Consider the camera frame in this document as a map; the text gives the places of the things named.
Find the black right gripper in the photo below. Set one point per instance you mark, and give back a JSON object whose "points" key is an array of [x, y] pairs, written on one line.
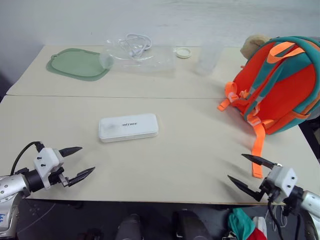
{"points": [[271, 191]]}

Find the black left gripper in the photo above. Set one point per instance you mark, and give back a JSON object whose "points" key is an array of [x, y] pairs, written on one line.
{"points": [[58, 178]]}

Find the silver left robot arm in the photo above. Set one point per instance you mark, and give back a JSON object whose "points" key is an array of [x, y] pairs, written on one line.
{"points": [[11, 183]]}

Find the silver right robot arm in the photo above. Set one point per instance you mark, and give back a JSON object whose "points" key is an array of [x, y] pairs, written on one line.
{"points": [[310, 202]]}

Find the white rectangular case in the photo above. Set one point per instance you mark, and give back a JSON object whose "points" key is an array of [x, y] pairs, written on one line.
{"points": [[127, 127]]}

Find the orange and teal backpack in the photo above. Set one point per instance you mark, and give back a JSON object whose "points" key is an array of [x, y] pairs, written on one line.
{"points": [[287, 85]]}

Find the green cloth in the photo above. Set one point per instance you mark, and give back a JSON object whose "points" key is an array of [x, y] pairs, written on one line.
{"points": [[240, 222]]}

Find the red cloth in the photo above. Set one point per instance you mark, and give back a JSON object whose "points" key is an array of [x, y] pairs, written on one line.
{"points": [[256, 235]]}

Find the dark rounded shape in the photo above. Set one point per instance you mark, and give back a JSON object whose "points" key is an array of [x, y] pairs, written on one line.
{"points": [[130, 227]]}

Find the green silicone mat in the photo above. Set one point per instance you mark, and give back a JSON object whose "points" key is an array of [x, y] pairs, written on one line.
{"points": [[75, 63]]}

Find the small clear plastic cup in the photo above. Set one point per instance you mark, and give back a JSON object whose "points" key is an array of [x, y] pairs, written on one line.
{"points": [[106, 60]]}

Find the tall clear plastic cup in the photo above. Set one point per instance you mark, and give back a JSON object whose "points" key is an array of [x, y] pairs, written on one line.
{"points": [[207, 60]]}

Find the clear plastic bag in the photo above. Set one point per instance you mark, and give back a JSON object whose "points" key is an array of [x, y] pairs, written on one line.
{"points": [[147, 61]]}

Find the beige plush toy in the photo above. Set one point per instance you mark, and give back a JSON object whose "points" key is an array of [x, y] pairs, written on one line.
{"points": [[251, 45]]}

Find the white round lid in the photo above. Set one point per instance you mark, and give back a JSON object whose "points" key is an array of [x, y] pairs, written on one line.
{"points": [[183, 52]]}

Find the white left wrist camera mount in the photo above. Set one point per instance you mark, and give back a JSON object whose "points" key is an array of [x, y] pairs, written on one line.
{"points": [[46, 160]]}

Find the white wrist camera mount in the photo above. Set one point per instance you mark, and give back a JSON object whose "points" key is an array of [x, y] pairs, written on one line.
{"points": [[285, 178], [46, 160]]}

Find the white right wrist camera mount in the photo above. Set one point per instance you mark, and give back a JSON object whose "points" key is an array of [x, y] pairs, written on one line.
{"points": [[285, 178]]}

